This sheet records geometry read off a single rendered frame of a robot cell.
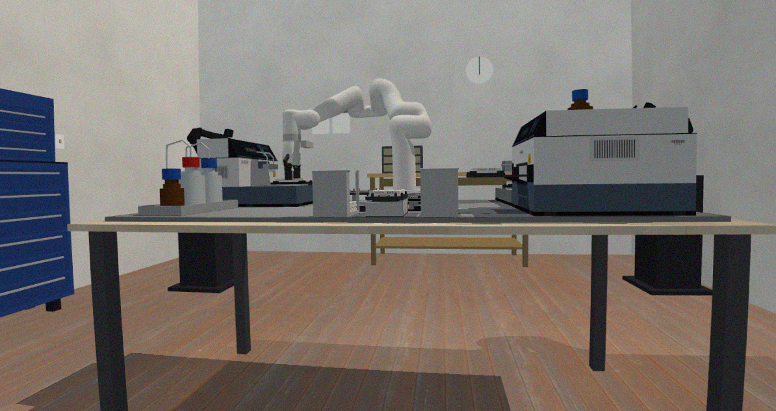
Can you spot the brown bottle body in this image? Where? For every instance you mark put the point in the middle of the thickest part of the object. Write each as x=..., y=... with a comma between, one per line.
x=172, y=197

